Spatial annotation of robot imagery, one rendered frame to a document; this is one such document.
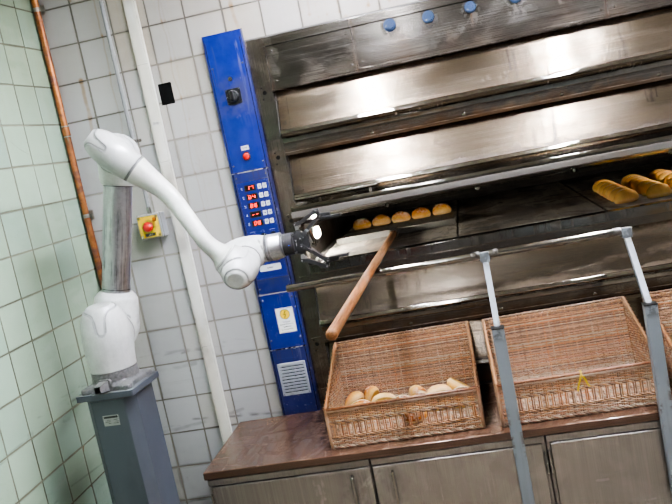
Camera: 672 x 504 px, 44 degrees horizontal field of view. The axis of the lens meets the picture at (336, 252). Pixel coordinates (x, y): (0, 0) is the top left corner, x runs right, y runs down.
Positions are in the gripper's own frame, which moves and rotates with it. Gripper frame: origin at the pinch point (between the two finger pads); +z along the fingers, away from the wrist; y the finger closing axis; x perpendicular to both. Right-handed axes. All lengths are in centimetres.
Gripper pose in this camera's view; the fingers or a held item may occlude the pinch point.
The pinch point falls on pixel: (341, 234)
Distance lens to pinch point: 274.9
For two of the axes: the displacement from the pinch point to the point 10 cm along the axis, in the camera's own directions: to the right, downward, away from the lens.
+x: -1.5, 1.6, -9.8
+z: 9.7, -1.7, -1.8
